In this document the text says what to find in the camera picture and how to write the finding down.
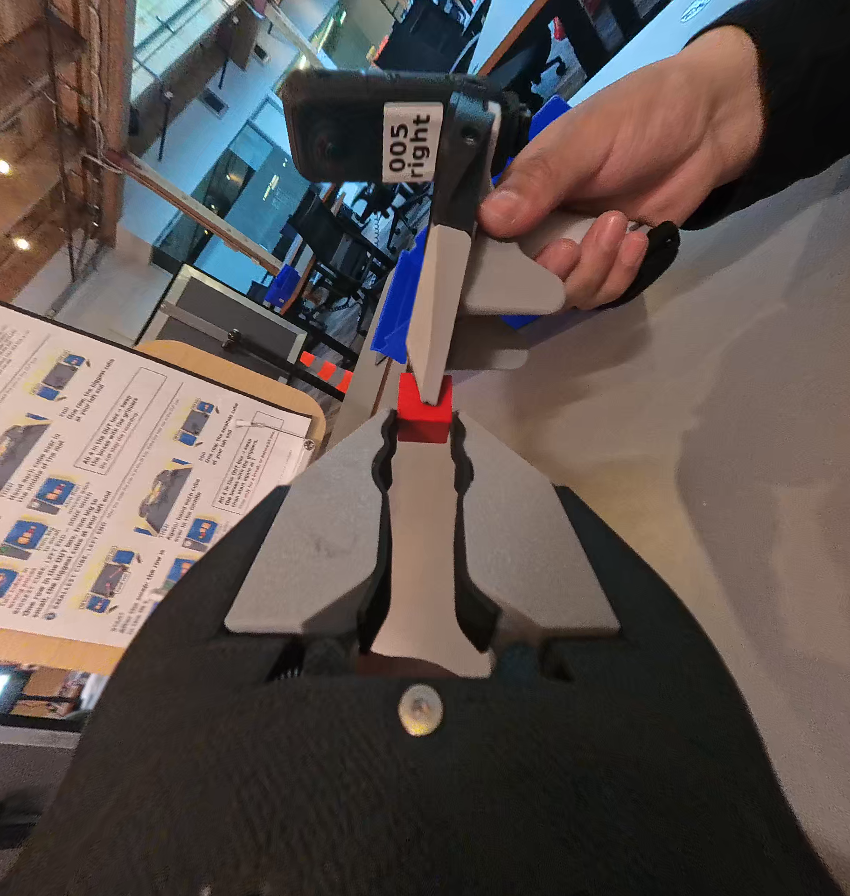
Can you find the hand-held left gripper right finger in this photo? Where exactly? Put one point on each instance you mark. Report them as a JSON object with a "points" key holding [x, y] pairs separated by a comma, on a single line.
{"points": [[537, 553]]}

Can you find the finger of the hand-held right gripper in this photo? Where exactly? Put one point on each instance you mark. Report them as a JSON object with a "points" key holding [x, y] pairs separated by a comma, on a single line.
{"points": [[488, 350], [439, 308]]}

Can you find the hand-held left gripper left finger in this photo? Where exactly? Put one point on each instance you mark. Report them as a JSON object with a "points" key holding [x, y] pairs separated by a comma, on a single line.
{"points": [[306, 553]]}

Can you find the blue plastic bin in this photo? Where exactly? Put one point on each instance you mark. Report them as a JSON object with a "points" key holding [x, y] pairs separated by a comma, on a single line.
{"points": [[397, 308]]}

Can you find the red wooden cube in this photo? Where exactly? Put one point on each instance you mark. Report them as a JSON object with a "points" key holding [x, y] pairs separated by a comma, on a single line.
{"points": [[414, 423]]}

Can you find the person's right forearm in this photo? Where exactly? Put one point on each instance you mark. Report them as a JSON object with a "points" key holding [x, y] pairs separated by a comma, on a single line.
{"points": [[803, 84]]}

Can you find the grey desk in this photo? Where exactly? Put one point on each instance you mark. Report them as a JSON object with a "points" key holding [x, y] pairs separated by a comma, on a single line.
{"points": [[712, 455]]}

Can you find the person's right hand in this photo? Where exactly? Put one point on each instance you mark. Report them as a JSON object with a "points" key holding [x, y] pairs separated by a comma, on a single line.
{"points": [[642, 140]]}

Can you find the black office chair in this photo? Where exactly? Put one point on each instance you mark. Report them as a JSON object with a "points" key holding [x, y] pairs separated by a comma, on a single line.
{"points": [[334, 238], [530, 49]]}

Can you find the orange traffic cone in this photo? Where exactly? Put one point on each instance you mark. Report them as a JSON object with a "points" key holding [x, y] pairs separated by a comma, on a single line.
{"points": [[323, 371]]}

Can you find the small blue bin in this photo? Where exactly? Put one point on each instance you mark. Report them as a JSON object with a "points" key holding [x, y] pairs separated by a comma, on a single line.
{"points": [[283, 287]]}

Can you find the printed instruction sheet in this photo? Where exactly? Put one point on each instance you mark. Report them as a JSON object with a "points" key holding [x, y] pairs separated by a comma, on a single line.
{"points": [[117, 476]]}

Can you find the grey framed monitor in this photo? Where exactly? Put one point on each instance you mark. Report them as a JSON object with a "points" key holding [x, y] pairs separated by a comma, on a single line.
{"points": [[215, 315]]}

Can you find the wooden support post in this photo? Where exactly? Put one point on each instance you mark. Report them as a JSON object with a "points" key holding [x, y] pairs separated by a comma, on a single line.
{"points": [[201, 213]]}

